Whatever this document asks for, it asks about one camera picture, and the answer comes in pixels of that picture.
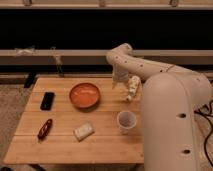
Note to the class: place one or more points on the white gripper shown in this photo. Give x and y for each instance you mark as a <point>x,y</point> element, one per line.
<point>119,75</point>

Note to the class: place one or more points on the white plastic bottle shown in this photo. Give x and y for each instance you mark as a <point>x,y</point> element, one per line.
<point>133,87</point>

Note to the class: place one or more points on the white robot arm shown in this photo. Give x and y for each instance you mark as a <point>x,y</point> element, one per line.
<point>170,96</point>

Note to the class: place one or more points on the orange ceramic bowl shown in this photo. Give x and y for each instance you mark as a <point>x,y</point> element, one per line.
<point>84,95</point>

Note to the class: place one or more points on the white plastic cup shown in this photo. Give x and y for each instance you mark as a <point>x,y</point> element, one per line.
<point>126,121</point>

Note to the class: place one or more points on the wooden table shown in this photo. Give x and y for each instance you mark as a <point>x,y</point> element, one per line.
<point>60,146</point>

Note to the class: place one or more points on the white sponge block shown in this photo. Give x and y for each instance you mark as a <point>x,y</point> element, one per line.
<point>83,131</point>

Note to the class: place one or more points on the black smartphone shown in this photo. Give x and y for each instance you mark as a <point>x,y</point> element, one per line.
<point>47,101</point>

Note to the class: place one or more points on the red pocket knife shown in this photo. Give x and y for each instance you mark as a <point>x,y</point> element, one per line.
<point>43,132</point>

